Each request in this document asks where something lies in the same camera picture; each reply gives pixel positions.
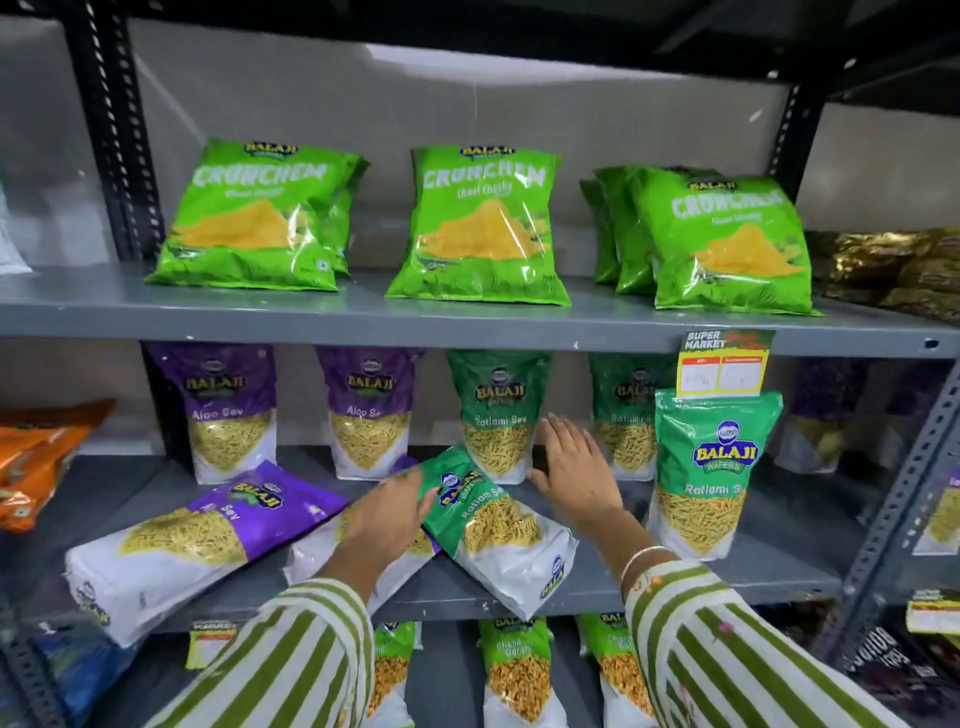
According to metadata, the person's left hand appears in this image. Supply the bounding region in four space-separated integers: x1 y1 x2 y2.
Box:
337 468 442 580

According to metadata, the person's right hand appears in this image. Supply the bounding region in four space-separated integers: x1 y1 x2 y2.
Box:
527 413 625 530

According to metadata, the Chana Dal packets shelf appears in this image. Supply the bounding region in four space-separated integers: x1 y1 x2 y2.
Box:
97 620 601 728

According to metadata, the grey metal shelf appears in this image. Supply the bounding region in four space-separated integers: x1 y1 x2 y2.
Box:
0 262 960 360
0 446 864 635
59 0 960 114

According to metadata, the person's right forearm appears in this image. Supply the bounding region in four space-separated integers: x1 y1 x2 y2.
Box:
577 509 913 728

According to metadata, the person's left forearm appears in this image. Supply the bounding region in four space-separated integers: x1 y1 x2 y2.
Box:
146 554 376 728

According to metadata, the grey perforated shelf upright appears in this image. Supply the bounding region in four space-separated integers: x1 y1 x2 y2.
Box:
813 359 960 665
0 592 69 728

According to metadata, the silver bangle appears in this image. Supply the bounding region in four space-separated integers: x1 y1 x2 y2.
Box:
618 545 680 590

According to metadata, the light green white packet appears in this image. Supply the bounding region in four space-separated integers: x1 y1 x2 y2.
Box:
478 616 569 728
365 620 424 728
575 611 655 728

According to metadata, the yellow price label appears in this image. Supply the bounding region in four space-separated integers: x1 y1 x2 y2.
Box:
904 587 960 637
674 327 777 400
185 620 238 672

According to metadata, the row of light green chip packets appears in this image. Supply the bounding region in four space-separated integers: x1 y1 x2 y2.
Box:
144 137 823 318

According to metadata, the blue packet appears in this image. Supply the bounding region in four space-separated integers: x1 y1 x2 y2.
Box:
33 628 142 727

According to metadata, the orange packet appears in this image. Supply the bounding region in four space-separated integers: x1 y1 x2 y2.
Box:
0 427 93 535
0 397 118 453

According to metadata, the pile of gold foil packets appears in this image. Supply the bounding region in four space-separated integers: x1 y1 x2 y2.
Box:
806 227 960 325

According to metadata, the black packet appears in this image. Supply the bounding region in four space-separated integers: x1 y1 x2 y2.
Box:
843 626 960 728

